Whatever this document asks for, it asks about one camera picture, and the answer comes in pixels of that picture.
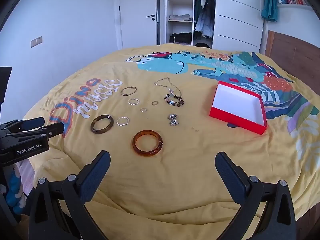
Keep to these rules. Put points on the wooden headboard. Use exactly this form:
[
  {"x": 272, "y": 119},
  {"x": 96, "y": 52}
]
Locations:
[{"x": 292, "y": 55}]

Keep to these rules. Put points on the thin gold bangle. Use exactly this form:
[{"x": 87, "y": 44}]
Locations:
[{"x": 122, "y": 92}]

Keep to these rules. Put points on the yellow printed blanket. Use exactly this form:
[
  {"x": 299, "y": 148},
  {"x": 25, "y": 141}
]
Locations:
[{"x": 180, "y": 185}]

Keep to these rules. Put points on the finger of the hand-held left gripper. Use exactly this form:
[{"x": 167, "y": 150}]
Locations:
[
  {"x": 53, "y": 129},
  {"x": 26, "y": 124}
]

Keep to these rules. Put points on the dark brown bangle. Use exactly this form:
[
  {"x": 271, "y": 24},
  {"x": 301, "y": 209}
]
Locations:
[{"x": 92, "y": 125}]

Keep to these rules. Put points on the silver wristwatch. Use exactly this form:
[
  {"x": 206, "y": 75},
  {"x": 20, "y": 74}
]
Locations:
[{"x": 173, "y": 121}]

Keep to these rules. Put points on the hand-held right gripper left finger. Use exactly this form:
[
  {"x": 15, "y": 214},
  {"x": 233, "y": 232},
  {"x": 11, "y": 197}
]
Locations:
[{"x": 97, "y": 173}]

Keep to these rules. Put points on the wall switch panel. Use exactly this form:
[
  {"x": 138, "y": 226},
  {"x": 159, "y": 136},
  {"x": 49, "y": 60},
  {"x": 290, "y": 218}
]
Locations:
[{"x": 36, "y": 41}]

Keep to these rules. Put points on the red cardboard box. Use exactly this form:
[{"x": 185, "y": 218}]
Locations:
[{"x": 237, "y": 102}]

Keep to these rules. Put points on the white open wardrobe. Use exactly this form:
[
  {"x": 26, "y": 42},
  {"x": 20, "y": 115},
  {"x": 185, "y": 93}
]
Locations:
[{"x": 178, "y": 2}]

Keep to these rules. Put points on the teal curtain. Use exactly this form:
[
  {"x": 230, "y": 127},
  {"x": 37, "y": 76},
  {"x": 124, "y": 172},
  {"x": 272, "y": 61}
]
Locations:
[{"x": 270, "y": 1}]

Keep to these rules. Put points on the hanging jackets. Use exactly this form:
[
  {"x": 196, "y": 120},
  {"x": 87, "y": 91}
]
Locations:
[{"x": 203, "y": 15}]

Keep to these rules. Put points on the person's left hand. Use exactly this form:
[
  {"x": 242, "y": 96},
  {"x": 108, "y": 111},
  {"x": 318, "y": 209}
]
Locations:
[{"x": 15, "y": 188}]

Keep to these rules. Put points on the orange amber bangle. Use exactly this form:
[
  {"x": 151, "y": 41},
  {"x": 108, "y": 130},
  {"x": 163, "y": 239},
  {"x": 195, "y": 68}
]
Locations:
[{"x": 134, "y": 144}]

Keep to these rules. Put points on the white wardrobe sliding door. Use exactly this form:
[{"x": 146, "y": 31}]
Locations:
[{"x": 237, "y": 12}]

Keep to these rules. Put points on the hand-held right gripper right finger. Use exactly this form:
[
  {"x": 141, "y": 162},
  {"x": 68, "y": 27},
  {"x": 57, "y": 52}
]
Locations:
[{"x": 228, "y": 173}]

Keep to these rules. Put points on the folded black clothes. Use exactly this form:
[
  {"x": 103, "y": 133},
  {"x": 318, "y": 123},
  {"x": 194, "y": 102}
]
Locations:
[{"x": 181, "y": 38}]

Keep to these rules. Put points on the folded beige clothes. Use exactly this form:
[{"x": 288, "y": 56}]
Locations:
[{"x": 180, "y": 17}]

